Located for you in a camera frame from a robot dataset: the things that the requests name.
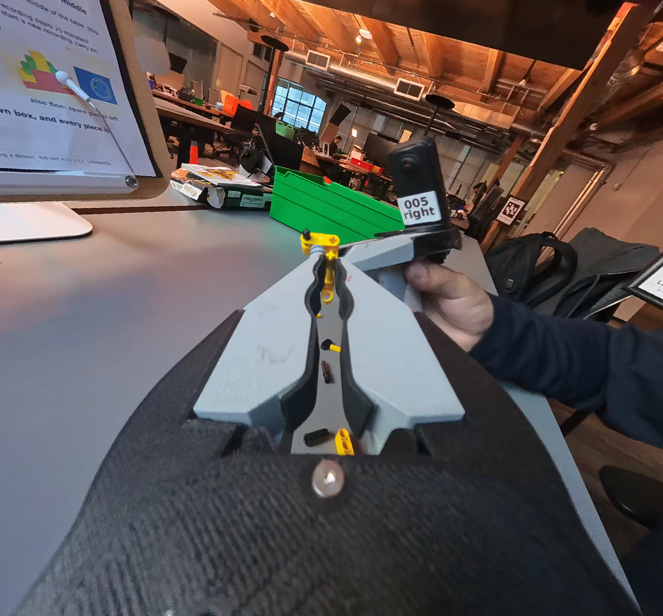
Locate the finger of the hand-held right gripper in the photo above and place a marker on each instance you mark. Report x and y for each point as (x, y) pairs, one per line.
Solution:
(383, 253)

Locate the person's right hand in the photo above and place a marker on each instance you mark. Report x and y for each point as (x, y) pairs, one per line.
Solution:
(456, 305)

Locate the brown pin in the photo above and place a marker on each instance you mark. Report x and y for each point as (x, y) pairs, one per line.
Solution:
(326, 372)

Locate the yellow and grey lego assembly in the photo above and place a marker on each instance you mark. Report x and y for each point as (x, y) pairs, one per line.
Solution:
(327, 239)

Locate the lego box with torn flap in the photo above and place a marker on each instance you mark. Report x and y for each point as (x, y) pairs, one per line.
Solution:
(233, 196)

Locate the black backpack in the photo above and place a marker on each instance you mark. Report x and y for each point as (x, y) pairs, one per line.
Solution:
(528, 269)

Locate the black floor lamp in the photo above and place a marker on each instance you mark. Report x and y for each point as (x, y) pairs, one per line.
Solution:
(274, 42)
(439, 102)

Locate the black computer monitor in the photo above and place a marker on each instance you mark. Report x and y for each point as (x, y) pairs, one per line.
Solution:
(285, 150)

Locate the wooden post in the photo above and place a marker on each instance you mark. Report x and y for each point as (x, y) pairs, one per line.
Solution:
(580, 119)

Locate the printed instruction sheet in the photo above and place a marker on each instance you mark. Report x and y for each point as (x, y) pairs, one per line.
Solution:
(52, 124)

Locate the metal air duct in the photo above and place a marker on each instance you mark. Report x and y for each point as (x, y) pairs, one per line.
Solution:
(362, 75)

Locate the white-headed pin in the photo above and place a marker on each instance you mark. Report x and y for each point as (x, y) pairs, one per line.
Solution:
(65, 77)

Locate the green plastic bin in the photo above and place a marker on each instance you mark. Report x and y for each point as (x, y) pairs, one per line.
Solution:
(321, 207)

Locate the black and yellow lego pin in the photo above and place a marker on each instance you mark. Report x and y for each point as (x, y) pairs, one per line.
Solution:
(330, 346)

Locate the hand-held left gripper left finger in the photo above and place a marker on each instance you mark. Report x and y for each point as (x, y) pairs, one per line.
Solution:
(259, 362)

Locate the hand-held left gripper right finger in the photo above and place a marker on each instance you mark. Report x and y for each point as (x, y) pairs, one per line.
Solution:
(399, 367)

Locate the small black lego link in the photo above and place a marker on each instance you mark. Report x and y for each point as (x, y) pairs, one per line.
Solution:
(316, 437)

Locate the square marker sign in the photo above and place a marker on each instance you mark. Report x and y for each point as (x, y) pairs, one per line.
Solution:
(511, 209)

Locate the orange crate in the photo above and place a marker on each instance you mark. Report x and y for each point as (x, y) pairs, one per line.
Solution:
(237, 105)

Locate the instruction sheet on stand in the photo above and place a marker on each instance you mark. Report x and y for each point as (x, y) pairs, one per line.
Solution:
(158, 150)

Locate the black framed sign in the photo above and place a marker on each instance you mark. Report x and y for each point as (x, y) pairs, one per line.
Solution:
(650, 282)

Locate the yellow L-shaped lego beam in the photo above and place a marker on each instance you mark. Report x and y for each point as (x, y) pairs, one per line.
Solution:
(344, 442)

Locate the white monitor stand base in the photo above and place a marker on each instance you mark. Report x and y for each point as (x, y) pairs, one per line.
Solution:
(36, 222)

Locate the black round stool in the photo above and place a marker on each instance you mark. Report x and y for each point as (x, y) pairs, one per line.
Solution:
(637, 497)

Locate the white air vent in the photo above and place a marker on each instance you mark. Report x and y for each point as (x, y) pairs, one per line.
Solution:
(409, 88)
(318, 59)

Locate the orange traffic cone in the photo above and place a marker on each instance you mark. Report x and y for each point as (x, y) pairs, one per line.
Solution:
(194, 152)

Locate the person's right forearm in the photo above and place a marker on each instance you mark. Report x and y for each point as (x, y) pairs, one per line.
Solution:
(570, 362)

